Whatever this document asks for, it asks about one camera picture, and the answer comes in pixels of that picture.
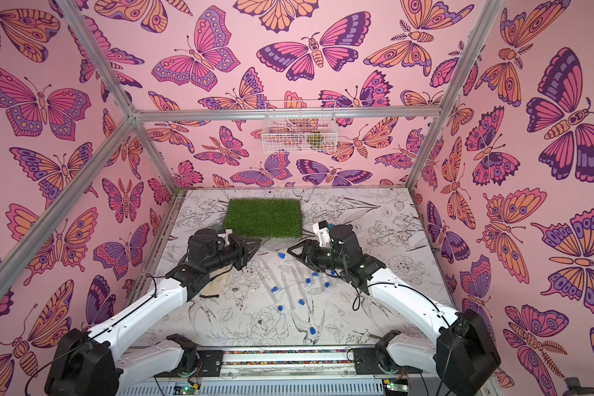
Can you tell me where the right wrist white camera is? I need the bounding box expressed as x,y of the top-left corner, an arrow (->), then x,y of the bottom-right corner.
313,220 -> 331,248

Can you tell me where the white wire basket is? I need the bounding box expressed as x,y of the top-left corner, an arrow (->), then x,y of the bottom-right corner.
259,100 -> 338,155

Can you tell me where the beige work glove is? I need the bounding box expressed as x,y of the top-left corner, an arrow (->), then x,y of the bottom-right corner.
199,272 -> 231,299

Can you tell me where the test tube blue stopper two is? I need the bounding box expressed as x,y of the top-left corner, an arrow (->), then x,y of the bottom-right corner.
294,291 -> 318,337

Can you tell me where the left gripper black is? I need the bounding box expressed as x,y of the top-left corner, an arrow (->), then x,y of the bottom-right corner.
205,235 -> 262,276

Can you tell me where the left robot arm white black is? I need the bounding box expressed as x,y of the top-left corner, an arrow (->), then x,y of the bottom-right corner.
44,229 -> 262,395

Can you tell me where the green artificial grass mat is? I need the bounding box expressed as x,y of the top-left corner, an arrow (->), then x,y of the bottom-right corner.
223,198 -> 303,239

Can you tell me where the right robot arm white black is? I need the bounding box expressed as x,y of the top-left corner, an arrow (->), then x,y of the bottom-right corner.
287,221 -> 501,395

